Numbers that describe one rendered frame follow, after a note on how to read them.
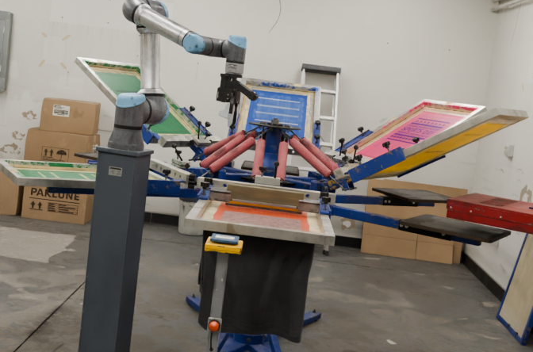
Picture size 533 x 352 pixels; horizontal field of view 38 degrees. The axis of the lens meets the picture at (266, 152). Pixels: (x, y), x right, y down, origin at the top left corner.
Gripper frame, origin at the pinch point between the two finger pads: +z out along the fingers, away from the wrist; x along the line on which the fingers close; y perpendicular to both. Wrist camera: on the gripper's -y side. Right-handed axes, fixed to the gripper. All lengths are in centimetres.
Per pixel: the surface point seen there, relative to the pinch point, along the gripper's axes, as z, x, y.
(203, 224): 38.9, 19.4, 1.6
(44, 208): 126, -359, 269
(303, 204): 35, -45, -26
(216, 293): 60, 36, -11
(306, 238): 39, 11, -38
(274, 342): 122, -104, -10
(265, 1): -96, -443, 101
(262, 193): 32, -42, -6
